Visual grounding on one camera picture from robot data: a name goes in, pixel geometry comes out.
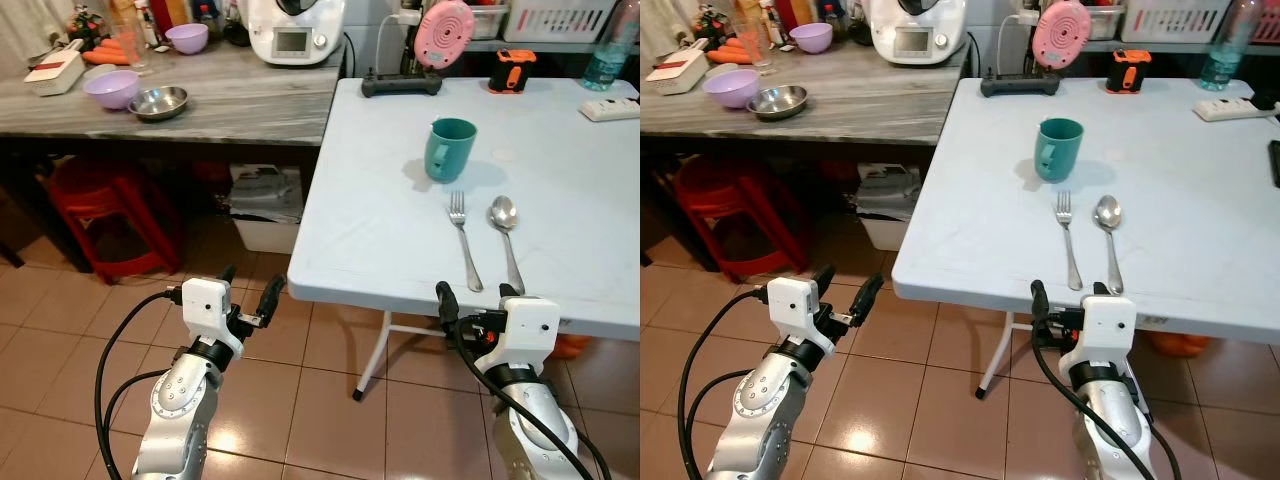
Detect black flat device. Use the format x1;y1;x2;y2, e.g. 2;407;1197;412
360;68;443;100
979;69;1063;100

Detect clear blue water bottle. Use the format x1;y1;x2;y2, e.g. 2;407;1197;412
1197;0;1264;94
582;0;641;94

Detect white kitchen appliance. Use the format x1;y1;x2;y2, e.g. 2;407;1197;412
246;0;349;68
867;0;970;68

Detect white charging cable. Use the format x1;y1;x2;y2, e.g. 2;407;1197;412
993;8;1041;77
374;8;422;77

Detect stainless steel bowl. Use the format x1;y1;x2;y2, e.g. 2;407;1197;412
127;85;191;124
746;85;811;124

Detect teal plastic cup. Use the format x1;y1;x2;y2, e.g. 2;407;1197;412
424;117;479;186
1033;117;1086;185

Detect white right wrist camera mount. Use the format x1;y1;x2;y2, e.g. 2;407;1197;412
1082;293;1140;374
496;296;562;374

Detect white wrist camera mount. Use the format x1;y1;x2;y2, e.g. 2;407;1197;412
496;296;562;374
181;277;245;357
1082;293;1140;374
764;275;830;357

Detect orange carrots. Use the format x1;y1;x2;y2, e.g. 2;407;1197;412
704;37;757;68
81;37;137;68

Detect orange object under table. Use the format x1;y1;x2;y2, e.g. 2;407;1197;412
547;332;592;362
1144;331;1214;360

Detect grey marble counter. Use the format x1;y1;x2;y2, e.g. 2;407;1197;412
640;40;967;147
0;40;347;147

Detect clear storage container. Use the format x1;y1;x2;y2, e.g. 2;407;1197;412
466;2;510;42
1086;2;1127;42

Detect white box grater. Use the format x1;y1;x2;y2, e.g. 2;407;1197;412
644;46;709;98
22;46;87;98

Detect white bin with bag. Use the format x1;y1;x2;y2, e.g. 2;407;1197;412
227;162;305;255
854;162;917;252

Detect large purple plastic bowl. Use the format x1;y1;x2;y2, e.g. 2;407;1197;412
82;68;143;112
701;68;762;111

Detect white folding table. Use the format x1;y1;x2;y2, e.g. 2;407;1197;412
286;74;641;404
890;74;1280;401

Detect small purple plastic bowl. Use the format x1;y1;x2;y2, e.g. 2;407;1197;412
163;22;211;56
788;22;835;56

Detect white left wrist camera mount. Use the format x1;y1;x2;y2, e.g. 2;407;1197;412
181;277;245;357
764;275;830;357

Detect red plastic stool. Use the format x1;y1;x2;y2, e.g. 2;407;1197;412
671;154;807;285
44;154;184;285

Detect silver metal spoon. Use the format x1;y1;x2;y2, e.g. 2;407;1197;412
1093;194;1126;297
487;195;527;298

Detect orange and black device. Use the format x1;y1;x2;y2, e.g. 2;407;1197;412
1105;47;1155;96
487;47;539;96

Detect clear drinking glass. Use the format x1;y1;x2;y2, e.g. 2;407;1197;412
110;0;153;77
734;0;777;77

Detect white plastic basket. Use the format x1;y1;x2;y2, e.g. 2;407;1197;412
1124;0;1232;44
506;0;617;44

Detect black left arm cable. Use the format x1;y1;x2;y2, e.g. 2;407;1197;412
676;287;772;480
94;287;187;480

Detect pink round gadget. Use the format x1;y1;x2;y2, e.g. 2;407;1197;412
1031;0;1094;72
413;0;475;72

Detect silver metal fork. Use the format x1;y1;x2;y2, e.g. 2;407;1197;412
1055;190;1086;293
448;190;486;294

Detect white power strip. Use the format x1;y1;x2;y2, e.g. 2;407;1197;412
1192;96;1260;124
578;96;641;124

